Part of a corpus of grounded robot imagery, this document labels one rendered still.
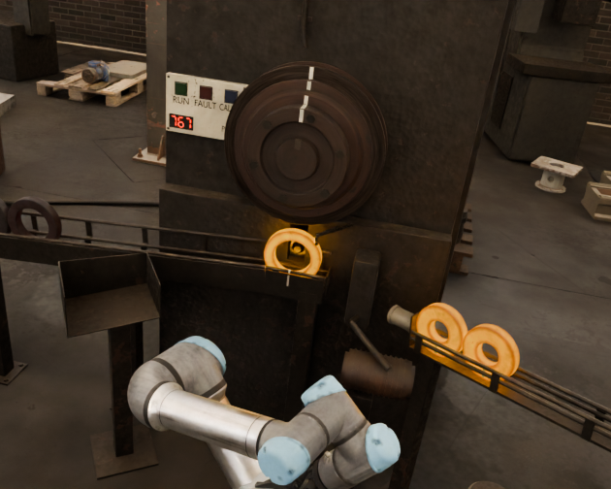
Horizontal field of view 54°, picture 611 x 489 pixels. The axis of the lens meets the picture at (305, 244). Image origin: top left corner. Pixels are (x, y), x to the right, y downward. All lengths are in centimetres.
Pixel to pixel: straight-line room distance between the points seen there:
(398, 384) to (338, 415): 79
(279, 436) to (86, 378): 165
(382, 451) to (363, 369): 79
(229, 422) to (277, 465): 14
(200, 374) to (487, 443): 147
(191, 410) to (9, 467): 124
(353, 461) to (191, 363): 41
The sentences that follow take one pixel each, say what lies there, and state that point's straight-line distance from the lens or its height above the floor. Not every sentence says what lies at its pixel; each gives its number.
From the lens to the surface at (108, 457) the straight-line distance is 230.
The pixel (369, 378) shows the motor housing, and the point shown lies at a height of 49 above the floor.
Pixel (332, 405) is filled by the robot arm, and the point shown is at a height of 93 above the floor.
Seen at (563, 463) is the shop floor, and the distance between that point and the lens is 262.
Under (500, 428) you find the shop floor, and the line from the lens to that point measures 265.
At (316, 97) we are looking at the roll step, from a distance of 167.
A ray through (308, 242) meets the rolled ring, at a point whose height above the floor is 82.
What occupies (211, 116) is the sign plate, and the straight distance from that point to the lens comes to 195.
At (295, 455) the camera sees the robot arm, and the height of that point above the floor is 92.
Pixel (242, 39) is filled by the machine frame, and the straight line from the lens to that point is 189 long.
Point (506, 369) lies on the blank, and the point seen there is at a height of 71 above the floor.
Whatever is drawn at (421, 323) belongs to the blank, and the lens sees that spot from 180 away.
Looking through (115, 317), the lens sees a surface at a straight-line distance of 189.
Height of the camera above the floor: 167
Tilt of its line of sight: 27 degrees down
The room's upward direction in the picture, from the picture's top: 7 degrees clockwise
